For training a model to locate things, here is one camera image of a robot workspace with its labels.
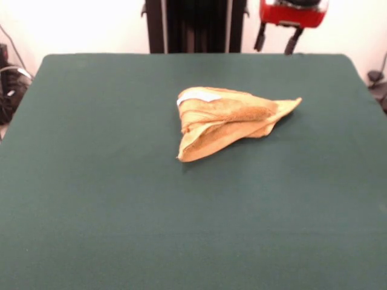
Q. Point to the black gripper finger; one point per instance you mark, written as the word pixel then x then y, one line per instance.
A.
pixel 260 37
pixel 294 42

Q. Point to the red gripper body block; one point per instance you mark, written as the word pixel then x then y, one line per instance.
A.
pixel 290 13

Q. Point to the tan terry towel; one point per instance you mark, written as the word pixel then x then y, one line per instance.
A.
pixel 229 117

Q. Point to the black stand base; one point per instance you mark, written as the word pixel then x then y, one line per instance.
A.
pixel 378 84

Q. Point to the dark green table cloth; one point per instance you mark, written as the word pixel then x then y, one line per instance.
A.
pixel 121 211

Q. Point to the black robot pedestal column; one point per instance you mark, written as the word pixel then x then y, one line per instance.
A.
pixel 193 27

